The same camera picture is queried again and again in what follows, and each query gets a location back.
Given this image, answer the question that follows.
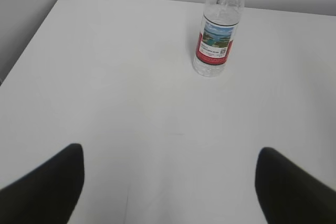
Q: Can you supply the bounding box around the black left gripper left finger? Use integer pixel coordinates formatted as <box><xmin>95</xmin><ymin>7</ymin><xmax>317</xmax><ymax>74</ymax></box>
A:
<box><xmin>1</xmin><ymin>143</ymin><xmax>85</xmax><ymax>223</ymax></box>

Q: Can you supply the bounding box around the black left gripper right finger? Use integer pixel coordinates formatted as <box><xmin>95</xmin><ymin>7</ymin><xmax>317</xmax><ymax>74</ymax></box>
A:
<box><xmin>255</xmin><ymin>147</ymin><xmax>335</xmax><ymax>223</ymax></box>

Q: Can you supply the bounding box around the clear plastic water bottle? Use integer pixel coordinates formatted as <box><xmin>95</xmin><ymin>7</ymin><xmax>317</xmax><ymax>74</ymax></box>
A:
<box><xmin>193</xmin><ymin>0</ymin><xmax>245</xmax><ymax>77</ymax></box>

